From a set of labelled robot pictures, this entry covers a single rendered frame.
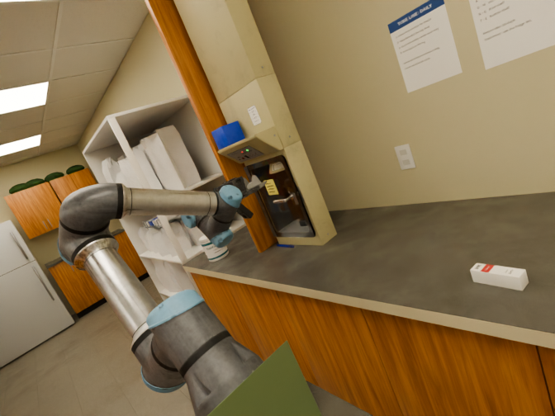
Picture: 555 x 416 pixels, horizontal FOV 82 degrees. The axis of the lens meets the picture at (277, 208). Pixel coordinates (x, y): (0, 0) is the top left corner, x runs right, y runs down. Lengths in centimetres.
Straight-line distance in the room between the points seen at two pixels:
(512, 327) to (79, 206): 101
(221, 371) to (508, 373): 68
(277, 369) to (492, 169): 113
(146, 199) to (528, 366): 99
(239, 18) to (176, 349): 120
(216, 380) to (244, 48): 117
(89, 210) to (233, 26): 90
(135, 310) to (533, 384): 92
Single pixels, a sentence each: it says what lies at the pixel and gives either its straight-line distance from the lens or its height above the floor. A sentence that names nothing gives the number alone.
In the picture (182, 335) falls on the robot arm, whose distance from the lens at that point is 67.
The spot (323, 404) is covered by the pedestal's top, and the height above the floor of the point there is 94.
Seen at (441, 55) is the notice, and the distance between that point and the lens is 143.
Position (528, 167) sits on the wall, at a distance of 146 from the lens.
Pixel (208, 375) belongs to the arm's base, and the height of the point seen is 115.
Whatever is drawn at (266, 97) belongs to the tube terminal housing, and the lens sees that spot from 139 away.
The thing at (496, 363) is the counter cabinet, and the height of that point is 79.
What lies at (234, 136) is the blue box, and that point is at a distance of 150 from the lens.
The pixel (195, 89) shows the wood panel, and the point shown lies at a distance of 167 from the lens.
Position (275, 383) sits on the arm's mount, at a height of 108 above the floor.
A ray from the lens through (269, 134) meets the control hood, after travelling 134.
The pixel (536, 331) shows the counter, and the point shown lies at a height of 94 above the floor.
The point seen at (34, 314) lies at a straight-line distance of 601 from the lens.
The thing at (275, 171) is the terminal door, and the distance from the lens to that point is 144.
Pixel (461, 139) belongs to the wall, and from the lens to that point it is 147.
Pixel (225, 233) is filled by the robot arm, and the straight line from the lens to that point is 108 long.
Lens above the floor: 149
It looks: 12 degrees down
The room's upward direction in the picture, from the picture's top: 23 degrees counter-clockwise
